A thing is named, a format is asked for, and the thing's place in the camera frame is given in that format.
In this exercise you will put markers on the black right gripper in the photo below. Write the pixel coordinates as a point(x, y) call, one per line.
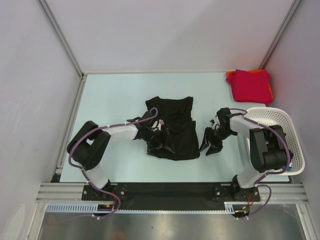
point(216, 147)

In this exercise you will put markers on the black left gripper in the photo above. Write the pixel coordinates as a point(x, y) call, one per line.
point(159, 143)

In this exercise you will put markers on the black t shirt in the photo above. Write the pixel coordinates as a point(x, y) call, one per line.
point(176, 115)

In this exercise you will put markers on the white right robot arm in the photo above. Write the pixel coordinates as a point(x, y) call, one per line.
point(269, 153)

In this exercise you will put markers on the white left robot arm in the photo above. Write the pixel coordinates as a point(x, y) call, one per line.
point(86, 149)

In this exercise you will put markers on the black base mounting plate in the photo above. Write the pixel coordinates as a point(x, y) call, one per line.
point(172, 196)

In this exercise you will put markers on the folded red t shirt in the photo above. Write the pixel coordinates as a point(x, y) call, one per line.
point(250, 85)

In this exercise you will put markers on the white plastic laundry basket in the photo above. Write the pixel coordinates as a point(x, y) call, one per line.
point(270, 116)

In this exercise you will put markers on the blue white garment in basket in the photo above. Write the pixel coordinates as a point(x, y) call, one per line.
point(289, 168)

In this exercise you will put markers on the white slotted cable duct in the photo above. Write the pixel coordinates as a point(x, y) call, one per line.
point(86, 208)

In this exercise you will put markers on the right aluminium corner post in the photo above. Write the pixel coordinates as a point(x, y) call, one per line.
point(294, 8)

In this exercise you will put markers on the aluminium corner post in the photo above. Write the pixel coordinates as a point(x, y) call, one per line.
point(294, 8)
point(44, 6)

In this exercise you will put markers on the left aluminium corner post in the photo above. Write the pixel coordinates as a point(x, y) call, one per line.
point(44, 6)

